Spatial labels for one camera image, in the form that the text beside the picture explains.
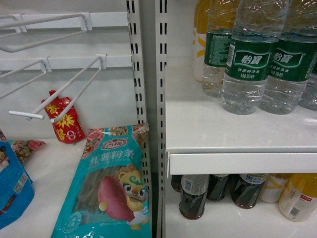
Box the clear water bottle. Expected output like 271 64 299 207
202 0 240 98

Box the white water shelf board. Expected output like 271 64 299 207
165 57 317 175

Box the water bottle shelf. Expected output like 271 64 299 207
260 0 317 115
299 65 317 111

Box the dark tea bottle front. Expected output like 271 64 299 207
179 174 210 220

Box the dark tea bottle middle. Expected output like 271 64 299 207
207 174 229 201

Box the red sauce pouch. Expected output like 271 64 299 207
45 97 86 144

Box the teal sweet potato noodle bag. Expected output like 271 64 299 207
52 123 152 238

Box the white slotted upright left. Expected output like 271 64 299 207
126 0 152 238

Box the dark tea bottle blue label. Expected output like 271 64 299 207
231 174 267 209

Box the white upper left hook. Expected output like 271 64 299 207
0 13 91 54

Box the yellow white bottle rear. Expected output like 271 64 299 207
192 0 211 83

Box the blue snack bag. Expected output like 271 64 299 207
0 132 35 228

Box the orange drink bottle front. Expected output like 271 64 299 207
278 173 317 222

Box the white hook rail lower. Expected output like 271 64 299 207
0 54 132 72

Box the white hook rail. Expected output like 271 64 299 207
0 11 129 30
0 54 132 72

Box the white wire display hook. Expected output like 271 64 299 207
8 55 107 122

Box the white slotted upright post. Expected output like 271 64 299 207
155 0 168 238

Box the white hook rail upper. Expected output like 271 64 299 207
0 11 129 30

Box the white wire hook left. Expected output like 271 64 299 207
0 59 52 99

